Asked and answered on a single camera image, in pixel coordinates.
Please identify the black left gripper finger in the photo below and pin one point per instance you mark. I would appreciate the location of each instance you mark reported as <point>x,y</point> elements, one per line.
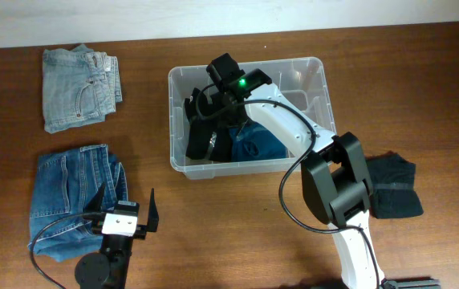
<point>95,204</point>
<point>153,216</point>

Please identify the dark green-black garment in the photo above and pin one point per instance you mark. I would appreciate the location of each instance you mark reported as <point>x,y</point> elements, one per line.
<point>393,180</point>

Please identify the light blue jeans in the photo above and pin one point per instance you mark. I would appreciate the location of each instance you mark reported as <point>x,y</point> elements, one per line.
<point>80,87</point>

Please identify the dark blue garment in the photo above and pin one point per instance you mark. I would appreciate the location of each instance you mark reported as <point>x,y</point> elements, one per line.
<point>253,142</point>

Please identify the dark blue folded jeans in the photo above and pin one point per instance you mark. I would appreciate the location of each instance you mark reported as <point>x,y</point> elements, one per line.
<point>64,184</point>

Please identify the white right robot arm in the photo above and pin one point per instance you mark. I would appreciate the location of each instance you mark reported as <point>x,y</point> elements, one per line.
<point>336,182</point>

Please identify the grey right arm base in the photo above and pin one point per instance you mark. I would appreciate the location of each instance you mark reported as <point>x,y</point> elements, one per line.
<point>411,284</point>

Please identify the white-black left gripper body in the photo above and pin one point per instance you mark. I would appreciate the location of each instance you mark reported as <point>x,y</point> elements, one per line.
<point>140,231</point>

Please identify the clear plastic storage container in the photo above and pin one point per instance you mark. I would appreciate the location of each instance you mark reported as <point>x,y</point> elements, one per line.
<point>301,81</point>

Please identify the black garment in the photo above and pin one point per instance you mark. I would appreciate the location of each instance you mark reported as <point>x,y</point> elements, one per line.
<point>211,139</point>

